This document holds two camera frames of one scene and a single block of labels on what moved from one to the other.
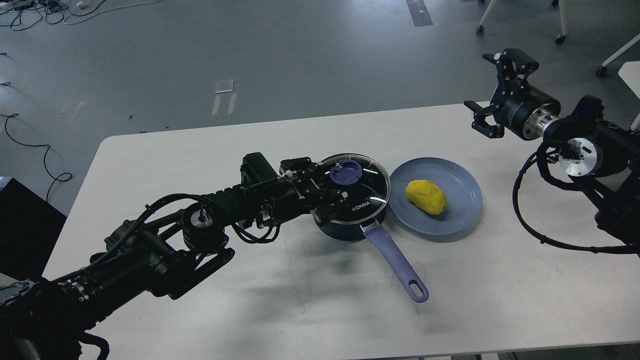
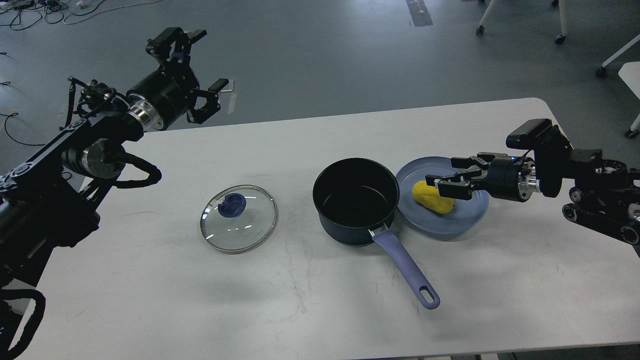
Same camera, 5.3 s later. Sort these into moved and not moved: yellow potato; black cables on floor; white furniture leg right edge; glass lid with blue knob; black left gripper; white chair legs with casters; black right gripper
Moved: glass lid with blue knob; black right gripper; yellow potato; black left gripper
Not moved: white furniture leg right edge; black cables on floor; white chair legs with casters
